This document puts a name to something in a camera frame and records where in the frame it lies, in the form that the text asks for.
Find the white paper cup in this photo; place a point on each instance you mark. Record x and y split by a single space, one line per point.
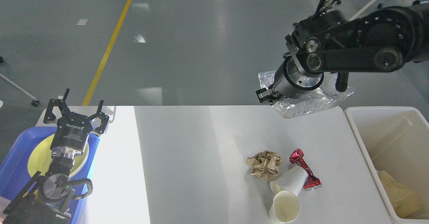
292 180
285 208

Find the white plastic waste bin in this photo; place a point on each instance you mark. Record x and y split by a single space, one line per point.
395 140

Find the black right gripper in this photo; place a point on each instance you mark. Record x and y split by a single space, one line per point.
288 82

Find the yellow translucent plate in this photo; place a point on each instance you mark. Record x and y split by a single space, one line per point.
41 158

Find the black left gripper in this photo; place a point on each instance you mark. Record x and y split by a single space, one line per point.
72 133

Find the square aluminium foil tray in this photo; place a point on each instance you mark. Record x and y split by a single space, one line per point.
322 98

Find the crumpled brown paper ball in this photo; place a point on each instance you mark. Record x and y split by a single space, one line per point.
265 165

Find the white office chair left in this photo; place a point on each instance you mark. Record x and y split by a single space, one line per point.
34 101

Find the blue plastic tray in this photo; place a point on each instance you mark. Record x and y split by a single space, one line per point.
14 173

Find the red crumpled wrapper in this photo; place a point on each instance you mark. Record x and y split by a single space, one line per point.
312 182

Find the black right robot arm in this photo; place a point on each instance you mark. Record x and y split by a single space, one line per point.
382 41

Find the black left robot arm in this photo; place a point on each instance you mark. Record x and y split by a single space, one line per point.
45 198

